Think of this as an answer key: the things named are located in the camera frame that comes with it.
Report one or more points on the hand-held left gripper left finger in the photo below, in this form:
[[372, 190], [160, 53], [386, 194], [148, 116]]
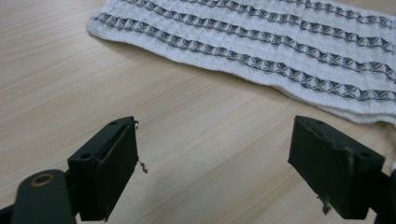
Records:
[[106, 168]]

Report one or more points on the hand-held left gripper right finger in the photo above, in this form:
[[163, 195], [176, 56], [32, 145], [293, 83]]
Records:
[[333, 161]]

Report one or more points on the white towel with grey stripes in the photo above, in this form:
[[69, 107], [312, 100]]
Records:
[[267, 46]]

